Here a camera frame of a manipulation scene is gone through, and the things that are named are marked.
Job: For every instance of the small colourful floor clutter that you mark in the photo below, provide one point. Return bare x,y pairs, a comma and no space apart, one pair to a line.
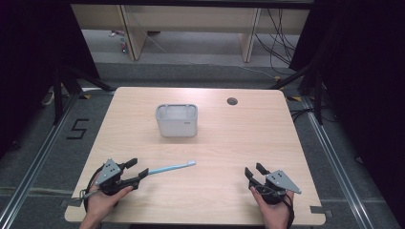
121,41

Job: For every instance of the person's right hand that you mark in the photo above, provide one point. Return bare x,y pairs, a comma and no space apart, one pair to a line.
274,211

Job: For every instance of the yellow floor tape piece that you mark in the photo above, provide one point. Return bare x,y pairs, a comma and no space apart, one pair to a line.
294,98
85,96
277,78

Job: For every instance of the black metal stand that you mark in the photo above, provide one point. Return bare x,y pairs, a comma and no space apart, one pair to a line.
65,86
310,86

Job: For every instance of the grey tape piece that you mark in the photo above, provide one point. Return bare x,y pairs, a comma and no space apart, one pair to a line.
317,210
75,202

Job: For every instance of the person's left hand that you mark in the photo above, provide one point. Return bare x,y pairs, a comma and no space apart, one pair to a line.
103,202

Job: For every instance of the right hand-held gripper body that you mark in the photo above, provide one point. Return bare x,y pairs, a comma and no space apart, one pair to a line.
277,186

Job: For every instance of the aluminium floor rail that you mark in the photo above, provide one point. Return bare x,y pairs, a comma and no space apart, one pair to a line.
337,165
35,165

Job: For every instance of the light blue toothbrush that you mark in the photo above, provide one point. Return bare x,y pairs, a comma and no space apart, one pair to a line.
172,168

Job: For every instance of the black curtain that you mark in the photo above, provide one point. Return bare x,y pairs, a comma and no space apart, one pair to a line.
35,63
363,95

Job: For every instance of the light wooden desk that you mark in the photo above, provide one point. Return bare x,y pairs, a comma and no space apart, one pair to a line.
191,22

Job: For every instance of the white plastic container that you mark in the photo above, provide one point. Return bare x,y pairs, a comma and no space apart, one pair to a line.
177,122

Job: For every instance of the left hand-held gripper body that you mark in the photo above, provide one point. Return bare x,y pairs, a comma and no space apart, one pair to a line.
108,173

